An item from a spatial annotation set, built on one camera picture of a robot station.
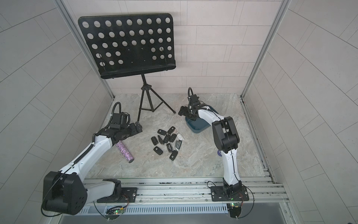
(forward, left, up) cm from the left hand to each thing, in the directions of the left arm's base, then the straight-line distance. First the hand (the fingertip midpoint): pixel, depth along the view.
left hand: (139, 127), depth 86 cm
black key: (-5, -9, -9) cm, 13 cm away
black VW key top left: (+2, -13, -9) cm, 16 cm away
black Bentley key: (-9, -19, -9) cm, 23 cm away
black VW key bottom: (-14, -21, -9) cm, 27 cm away
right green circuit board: (-40, -53, -10) cm, 68 cm away
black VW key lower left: (-10, -11, -10) cm, 18 cm away
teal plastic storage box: (+5, -36, -6) cm, 37 cm away
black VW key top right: (+4, -19, -9) cm, 22 cm away
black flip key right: (-2, -20, -9) cm, 23 cm away
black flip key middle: (-3, -16, -9) cm, 19 cm away
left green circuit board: (-42, +5, -10) cm, 43 cm away
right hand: (+15, -27, -5) cm, 31 cm away
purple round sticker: (-12, -50, -10) cm, 52 cm away
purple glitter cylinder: (-13, +8, -7) cm, 17 cm away
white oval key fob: (-2, -25, -9) cm, 27 cm away
